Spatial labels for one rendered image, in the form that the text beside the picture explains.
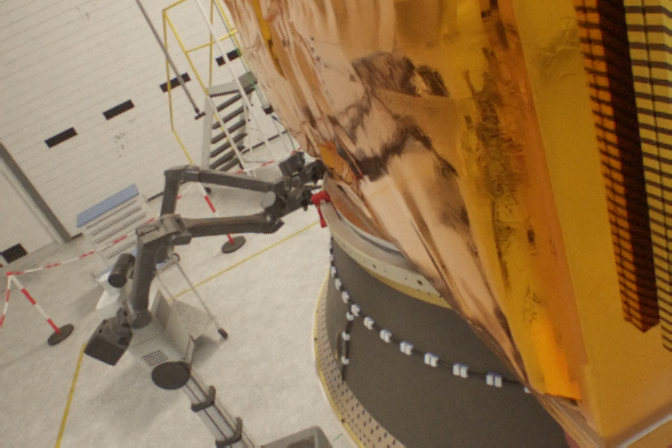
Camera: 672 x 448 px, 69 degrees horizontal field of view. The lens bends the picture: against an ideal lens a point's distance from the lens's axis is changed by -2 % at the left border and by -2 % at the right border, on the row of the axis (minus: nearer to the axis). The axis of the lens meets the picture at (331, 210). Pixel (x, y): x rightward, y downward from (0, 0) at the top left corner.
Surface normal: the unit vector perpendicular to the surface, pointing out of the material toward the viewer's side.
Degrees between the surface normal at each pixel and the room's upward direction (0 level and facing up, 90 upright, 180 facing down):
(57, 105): 90
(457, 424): 62
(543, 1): 90
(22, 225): 90
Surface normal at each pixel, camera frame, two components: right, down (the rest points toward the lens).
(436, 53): -0.76, 0.63
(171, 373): 0.11, 0.42
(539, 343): -0.33, 0.52
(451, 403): -0.74, 0.12
